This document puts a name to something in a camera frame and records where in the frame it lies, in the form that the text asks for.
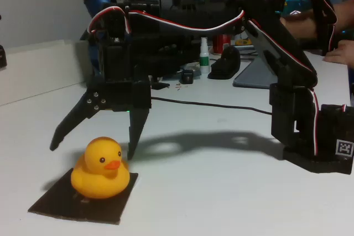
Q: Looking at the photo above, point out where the yellow rubber duck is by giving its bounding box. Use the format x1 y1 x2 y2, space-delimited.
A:
70 136 131 200

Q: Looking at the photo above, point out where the person's right forearm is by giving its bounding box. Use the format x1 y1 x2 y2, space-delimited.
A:
279 0 354 39

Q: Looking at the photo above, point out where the black cardboard square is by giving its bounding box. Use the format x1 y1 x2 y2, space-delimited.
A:
27 168 139 224

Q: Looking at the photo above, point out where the person's left hand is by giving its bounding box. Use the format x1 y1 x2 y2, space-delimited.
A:
322 39 354 67

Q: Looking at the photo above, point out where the small black flat stand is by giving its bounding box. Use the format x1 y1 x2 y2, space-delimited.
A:
151 81 171 90

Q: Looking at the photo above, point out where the black electronic desk equipment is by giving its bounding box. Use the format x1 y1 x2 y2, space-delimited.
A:
132 35 201 78

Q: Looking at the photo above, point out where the white box ledge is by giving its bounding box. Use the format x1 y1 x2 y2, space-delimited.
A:
0 39 93 107

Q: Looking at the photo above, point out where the small black cube device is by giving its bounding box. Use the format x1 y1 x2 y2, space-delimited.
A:
179 69 194 84

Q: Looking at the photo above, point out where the white green spray bottle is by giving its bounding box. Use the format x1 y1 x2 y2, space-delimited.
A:
199 36 210 74

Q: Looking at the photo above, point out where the black object at table edge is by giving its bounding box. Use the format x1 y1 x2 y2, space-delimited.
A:
0 44 8 69

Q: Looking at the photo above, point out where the black rounded desk object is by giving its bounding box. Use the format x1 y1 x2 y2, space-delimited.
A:
207 46 241 80

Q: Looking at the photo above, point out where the red soda can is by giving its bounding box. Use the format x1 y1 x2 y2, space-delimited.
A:
212 34 232 54

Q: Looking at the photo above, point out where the dark grey laptop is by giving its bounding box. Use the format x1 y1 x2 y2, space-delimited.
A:
233 53 277 90

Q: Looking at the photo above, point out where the white fiducial marker tag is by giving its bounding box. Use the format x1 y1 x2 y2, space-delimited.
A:
335 139 354 157

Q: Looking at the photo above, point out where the thin black table cable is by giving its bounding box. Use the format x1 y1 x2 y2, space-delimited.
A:
150 96 273 116

